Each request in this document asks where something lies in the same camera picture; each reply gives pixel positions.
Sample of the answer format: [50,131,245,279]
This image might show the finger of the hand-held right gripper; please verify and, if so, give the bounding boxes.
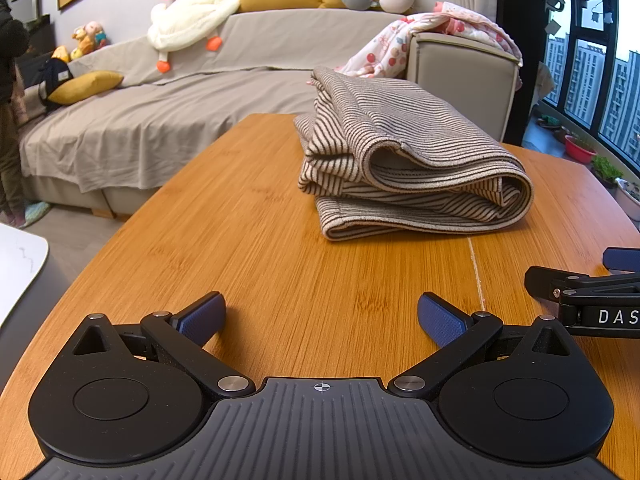
[525,266,640,302]
[602,247,640,275]

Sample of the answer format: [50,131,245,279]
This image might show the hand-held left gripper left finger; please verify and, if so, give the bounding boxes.
[72,291,256,396]

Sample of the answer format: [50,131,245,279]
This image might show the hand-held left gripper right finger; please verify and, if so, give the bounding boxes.
[387,291,571,396]

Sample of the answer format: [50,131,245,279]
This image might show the striped grey white garment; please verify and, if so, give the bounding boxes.
[294,66,535,242]

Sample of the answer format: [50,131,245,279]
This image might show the pink flower pot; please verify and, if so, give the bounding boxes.
[615,177,640,211]

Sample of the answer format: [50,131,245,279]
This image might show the small green potted plant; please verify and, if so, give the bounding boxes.
[591,155,625,187]

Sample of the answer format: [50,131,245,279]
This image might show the red plastic basin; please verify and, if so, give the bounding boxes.
[564,135,598,163]

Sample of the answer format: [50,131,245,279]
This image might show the white marble side table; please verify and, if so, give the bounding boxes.
[0,222,50,328]

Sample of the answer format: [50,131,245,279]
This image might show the grey beige sofa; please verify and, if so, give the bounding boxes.
[19,7,523,221]

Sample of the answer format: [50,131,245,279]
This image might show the yellow throw pillow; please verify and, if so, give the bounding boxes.
[47,71,124,106]

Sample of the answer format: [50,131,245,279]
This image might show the pink printed blanket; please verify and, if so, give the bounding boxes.
[335,0,523,81]

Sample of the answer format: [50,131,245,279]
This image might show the dark backpack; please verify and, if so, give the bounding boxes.
[36,57,75,111]

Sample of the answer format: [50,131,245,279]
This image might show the small colourful plush toys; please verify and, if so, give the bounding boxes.
[70,21,110,61]

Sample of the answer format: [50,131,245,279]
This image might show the white goose plush toy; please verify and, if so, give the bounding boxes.
[147,0,242,75]

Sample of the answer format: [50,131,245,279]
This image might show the dark cabinet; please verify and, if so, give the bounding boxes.
[15,12,56,86]

